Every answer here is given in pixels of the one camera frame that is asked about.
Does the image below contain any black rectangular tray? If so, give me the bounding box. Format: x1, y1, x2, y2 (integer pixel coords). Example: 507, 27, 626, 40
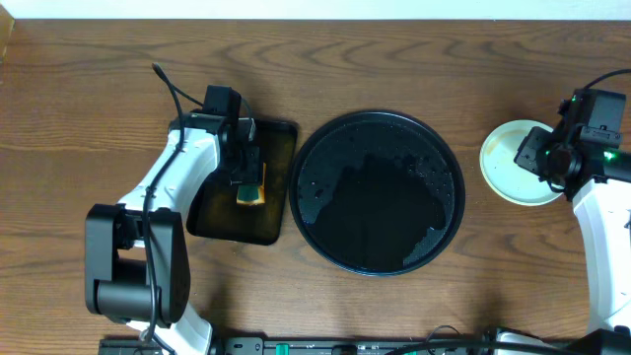
186, 119, 297, 246

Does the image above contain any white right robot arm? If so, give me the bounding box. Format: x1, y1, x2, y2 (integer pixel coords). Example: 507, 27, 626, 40
515, 127, 630, 354

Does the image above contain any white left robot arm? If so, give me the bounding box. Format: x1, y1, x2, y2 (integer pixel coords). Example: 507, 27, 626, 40
85, 112, 263, 354

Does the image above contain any mint plate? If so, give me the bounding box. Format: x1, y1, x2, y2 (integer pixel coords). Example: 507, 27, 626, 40
479, 119, 560, 206

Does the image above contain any left black cable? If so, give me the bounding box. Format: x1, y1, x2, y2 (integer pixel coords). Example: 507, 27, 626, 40
137, 62, 257, 346

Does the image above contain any green and yellow sponge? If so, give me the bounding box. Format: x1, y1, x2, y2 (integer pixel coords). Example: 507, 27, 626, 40
237, 165, 266, 206

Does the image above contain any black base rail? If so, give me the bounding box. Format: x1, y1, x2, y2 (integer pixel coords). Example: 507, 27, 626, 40
98, 337, 506, 355

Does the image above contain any black round tray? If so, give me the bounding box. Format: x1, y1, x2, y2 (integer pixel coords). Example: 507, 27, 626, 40
288, 110, 465, 277

